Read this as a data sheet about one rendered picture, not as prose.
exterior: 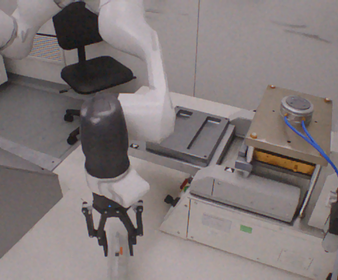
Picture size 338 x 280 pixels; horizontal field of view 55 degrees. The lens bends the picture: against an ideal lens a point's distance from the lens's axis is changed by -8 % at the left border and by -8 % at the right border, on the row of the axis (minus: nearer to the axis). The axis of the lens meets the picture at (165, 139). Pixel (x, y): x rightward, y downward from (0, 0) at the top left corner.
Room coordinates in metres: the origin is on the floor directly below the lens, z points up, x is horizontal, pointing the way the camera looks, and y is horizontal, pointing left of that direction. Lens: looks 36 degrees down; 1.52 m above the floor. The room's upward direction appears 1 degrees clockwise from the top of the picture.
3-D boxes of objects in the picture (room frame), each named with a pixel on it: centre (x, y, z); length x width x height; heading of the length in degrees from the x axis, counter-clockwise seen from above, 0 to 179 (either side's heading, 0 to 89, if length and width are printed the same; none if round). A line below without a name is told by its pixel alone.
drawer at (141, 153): (0.78, -0.02, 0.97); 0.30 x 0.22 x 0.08; 66
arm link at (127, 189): (0.49, 0.09, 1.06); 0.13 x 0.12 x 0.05; 5
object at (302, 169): (0.65, -0.30, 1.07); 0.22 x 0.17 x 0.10; 156
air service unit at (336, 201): (0.41, -0.33, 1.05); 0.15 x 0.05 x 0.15; 156
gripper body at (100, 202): (0.50, 0.11, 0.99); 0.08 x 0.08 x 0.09
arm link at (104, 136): (0.55, 0.12, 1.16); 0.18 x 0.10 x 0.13; 179
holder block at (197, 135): (0.77, -0.06, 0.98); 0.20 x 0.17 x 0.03; 156
